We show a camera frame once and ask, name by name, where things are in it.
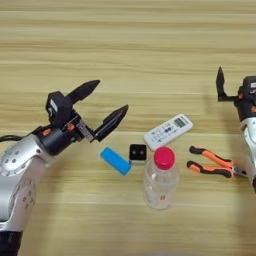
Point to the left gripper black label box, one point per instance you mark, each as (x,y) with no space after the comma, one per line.
(60,108)

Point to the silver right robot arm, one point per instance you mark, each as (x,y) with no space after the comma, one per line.
(250,143)

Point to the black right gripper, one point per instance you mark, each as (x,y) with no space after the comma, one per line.
(246,108)

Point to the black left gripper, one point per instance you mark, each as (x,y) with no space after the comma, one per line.
(58,138)

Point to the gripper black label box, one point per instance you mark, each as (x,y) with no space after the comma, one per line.
(250,86)
(60,108)

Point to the clear bottle red cap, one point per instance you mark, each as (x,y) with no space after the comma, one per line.
(161,180)

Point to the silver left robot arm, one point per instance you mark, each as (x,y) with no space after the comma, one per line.
(20,180)

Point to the blue rectangular block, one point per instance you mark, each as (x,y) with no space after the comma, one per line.
(115,161)

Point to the small black cube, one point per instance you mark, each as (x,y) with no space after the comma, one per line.
(138,152)

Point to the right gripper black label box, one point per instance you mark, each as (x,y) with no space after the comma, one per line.
(250,86)

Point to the white remote control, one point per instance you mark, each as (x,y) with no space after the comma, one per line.
(168,131)

